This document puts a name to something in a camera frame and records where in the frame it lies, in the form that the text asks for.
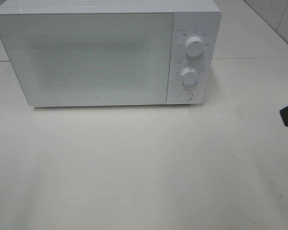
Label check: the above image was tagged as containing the white microwave door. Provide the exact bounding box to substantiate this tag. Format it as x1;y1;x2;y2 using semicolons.
0;13;173;107

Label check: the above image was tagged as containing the round white door button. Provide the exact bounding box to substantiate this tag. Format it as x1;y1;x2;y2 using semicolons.
178;90;193;102

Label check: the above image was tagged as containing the white microwave oven body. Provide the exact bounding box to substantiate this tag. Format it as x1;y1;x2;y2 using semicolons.
0;0;222;106

